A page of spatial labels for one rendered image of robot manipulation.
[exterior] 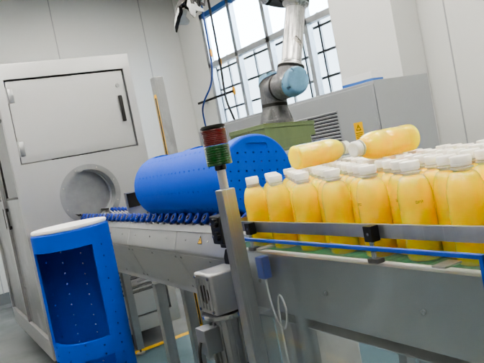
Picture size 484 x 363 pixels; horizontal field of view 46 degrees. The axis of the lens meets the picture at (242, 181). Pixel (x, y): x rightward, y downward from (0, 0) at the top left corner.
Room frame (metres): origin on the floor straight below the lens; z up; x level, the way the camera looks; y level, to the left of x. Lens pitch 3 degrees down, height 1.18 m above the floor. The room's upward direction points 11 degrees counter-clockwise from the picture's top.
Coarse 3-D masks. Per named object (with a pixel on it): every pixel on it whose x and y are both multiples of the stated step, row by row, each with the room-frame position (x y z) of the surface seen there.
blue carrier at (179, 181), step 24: (240, 144) 1.94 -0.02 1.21; (264, 144) 1.99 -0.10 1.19; (144, 168) 2.60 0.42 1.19; (168, 168) 2.33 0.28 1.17; (192, 168) 2.11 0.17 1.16; (240, 168) 1.93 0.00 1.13; (264, 168) 1.98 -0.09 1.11; (288, 168) 2.02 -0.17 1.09; (144, 192) 2.54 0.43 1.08; (168, 192) 2.31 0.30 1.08; (192, 192) 2.11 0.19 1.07; (240, 192) 1.92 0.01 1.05
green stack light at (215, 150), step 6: (222, 144) 1.40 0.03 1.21; (228, 144) 1.41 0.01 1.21; (204, 150) 1.41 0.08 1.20; (210, 150) 1.39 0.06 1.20; (216, 150) 1.39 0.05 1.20; (222, 150) 1.39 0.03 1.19; (228, 150) 1.41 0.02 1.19; (210, 156) 1.40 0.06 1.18; (216, 156) 1.39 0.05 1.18; (222, 156) 1.39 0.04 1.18; (228, 156) 1.40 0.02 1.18; (210, 162) 1.40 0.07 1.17; (216, 162) 1.39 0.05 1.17; (222, 162) 1.39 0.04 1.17; (228, 162) 1.40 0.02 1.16
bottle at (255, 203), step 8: (256, 184) 1.68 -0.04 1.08; (248, 192) 1.67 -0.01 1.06; (256, 192) 1.67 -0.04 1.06; (264, 192) 1.68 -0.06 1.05; (248, 200) 1.67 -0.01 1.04; (256, 200) 1.66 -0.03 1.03; (264, 200) 1.67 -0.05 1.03; (248, 208) 1.67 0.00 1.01; (256, 208) 1.66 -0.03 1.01; (264, 208) 1.67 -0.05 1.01; (248, 216) 1.68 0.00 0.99; (256, 216) 1.66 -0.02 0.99; (264, 216) 1.66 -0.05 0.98; (256, 232) 1.67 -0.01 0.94
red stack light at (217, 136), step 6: (204, 132) 1.40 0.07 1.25; (210, 132) 1.39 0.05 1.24; (216, 132) 1.39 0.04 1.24; (222, 132) 1.40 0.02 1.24; (204, 138) 1.40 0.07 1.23; (210, 138) 1.39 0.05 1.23; (216, 138) 1.39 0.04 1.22; (222, 138) 1.40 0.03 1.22; (204, 144) 1.41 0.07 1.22; (210, 144) 1.39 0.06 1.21; (216, 144) 1.39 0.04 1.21
